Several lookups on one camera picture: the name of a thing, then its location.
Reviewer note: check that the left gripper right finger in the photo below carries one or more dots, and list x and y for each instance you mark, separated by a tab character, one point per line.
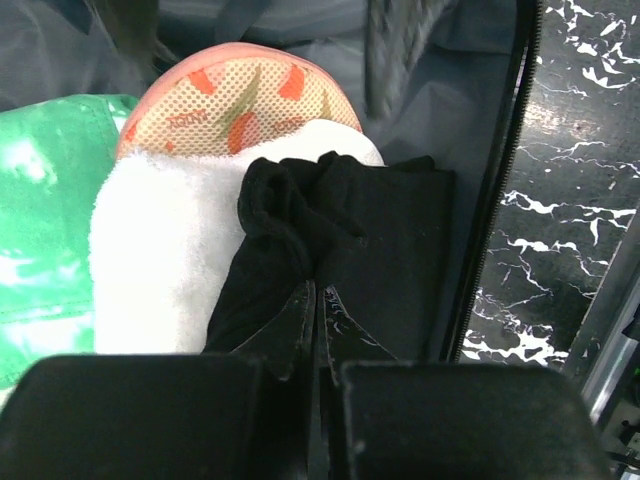
391	419

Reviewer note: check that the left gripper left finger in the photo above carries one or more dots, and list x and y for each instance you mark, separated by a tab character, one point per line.
241	415

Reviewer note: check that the black garment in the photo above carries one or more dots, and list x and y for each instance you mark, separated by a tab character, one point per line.
378	235

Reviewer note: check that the white towel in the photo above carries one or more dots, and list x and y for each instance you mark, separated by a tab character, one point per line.
165	229

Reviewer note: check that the blue fish-print suitcase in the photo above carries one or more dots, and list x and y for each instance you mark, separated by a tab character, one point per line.
463	105

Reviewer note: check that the pink mesh patterned pouch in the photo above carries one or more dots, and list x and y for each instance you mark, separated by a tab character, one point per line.
230	97

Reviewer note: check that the green white patterned garment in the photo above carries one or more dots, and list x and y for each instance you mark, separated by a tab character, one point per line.
55	156

